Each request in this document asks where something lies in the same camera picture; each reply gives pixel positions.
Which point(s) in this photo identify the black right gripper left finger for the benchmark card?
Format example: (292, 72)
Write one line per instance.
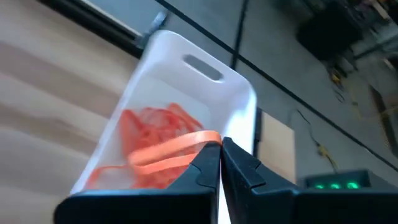
(140, 207)

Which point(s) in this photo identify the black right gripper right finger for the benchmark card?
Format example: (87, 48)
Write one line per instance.
(295, 207)

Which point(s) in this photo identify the yellow plug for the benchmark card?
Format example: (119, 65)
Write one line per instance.
(323, 152)

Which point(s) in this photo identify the white plastic basket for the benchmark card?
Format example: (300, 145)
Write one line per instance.
(174, 46)

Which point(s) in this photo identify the black floor equipment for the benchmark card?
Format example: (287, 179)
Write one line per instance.
(329, 31)

